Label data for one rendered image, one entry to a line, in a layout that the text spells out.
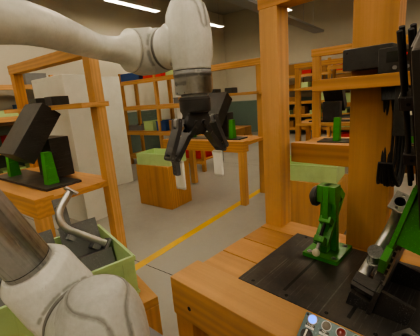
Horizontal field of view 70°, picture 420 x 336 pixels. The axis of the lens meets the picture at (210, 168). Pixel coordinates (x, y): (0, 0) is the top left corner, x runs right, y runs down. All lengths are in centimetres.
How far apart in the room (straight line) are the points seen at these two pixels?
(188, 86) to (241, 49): 1197
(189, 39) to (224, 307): 74
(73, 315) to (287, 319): 57
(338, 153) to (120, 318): 106
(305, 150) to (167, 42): 89
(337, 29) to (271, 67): 998
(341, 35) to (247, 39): 342
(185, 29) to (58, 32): 26
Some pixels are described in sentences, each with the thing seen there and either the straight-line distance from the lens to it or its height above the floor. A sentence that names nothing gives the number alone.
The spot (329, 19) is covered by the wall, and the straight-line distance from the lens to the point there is 1146.
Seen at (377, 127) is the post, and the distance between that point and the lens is 121.
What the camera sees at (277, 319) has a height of 90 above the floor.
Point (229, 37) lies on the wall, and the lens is 1299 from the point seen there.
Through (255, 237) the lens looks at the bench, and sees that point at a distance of 141.
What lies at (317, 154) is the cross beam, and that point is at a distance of 140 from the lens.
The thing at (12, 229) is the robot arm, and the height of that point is 130.
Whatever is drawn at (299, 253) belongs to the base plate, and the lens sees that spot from 125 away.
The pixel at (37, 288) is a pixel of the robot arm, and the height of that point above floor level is 117.
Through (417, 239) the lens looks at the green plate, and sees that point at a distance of 89.
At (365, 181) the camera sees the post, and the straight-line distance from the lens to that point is 126.
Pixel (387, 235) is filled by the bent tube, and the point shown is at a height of 107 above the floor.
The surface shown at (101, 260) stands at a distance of 136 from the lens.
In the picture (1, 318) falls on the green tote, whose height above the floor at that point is 93.
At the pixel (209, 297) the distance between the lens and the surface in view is 103.
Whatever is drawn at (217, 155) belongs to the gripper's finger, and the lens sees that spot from 80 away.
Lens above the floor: 151
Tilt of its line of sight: 13 degrees down
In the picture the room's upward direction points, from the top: 4 degrees counter-clockwise
